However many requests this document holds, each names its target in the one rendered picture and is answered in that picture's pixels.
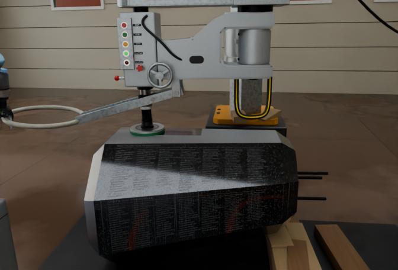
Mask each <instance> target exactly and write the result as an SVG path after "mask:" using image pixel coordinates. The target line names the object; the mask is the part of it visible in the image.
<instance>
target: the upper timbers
mask: <svg viewBox="0 0 398 270"><path fill-rule="evenodd" d="M285 226H286V228H287V231H288V233H289V235H290V237H291V239H296V240H306V242H307V253H308V258H309V268H310V270H322V269H321V267H320V264H319V261H318V260H317V257H316V254H315V252H314V250H313V247H312V245H311V243H310V240H309V238H308V235H307V233H306V231H305V228H304V226H303V223H287V224H286V225H285ZM267 241H268V247H269V253H270V257H271V263H272V270H288V253H287V247H271V244H270V242H269V238H268V235H267Z"/></svg>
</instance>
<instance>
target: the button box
mask: <svg viewBox="0 0 398 270"><path fill-rule="evenodd" d="M122 22H126V23H127V28H122V27H121V23H122ZM117 29H118V45H119V54H120V69H121V70H133V69H135V65H134V47H133V29H132V19H131V18H117ZM124 31H125V32H127V33H128V37H127V38H123V37H122V35H121V34H122V32H124ZM124 41H127V42H128V43H129V46H128V47H123V42H124ZM125 50H127V51H129V56H127V57H125V56H124V55H123V51H125ZM126 59H127V60H129V61H130V64H129V65H128V66H126V65H124V61H125V60H126Z"/></svg>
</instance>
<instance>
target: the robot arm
mask: <svg viewBox="0 0 398 270"><path fill-rule="evenodd" d="M4 62H5V59H4V57H3V55H1V54H0V121H1V117H5V118H7V119H9V120H11V121H13V118H14V115H13V112H12V110H10V107H9V106H8V105H7V99H9V96H10V92H11V90H9V77H8V75H9V74H8V70H7V69H5V68H1V67H2V66H3V64H4Z"/></svg>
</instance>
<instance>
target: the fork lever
mask: <svg viewBox="0 0 398 270"><path fill-rule="evenodd" d="M180 88H181V95H183V92H184V91H185V90H184V86H183V84H180ZM151 93H157V94H153V95H149V96H147V97H143V98H139V99H138V97H134V98H130V99H127V100H124V101H120V102H116V103H113V104H110V105H106V106H103V107H99V108H96V109H93V110H89V111H85V112H82V113H81V115H80V116H77V117H75V119H76V120H78V121H79V123H78V124H82V123H86V122H89V121H92V120H96V119H99V118H103V117H107V116H109V115H113V114H118V113H122V112H124V111H128V110H132V109H135V108H139V107H142V106H145V105H149V104H153V103H156V102H159V101H163V100H166V99H170V98H174V97H172V87H169V88H165V89H161V90H159V91H155V92H151ZM173 93H174V96H178V94H179V93H178V91H174V92H173ZM78 124H77V125H78Z"/></svg>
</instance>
